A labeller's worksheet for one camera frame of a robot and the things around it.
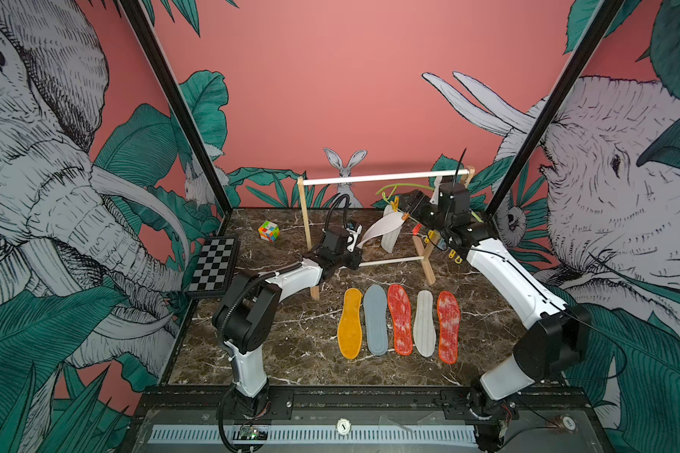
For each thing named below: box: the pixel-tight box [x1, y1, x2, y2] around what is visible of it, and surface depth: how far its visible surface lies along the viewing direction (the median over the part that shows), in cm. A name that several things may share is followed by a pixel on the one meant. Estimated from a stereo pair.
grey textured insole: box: [413, 289, 438, 358], surface depth 90 cm
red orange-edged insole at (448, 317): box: [436, 290, 460, 365], surface depth 90 cm
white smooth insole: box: [363, 284, 389, 357], surface depth 90 cm
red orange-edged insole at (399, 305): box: [387, 284, 414, 357], surface depth 92 cm
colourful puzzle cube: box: [257, 219, 281, 243], surface depth 110 cm
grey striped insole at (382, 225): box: [357, 212, 405, 250], surface depth 91 cm
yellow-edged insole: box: [338, 287, 363, 360], surface depth 90 cm
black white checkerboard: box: [187, 234, 241, 298], surface depth 103 cm
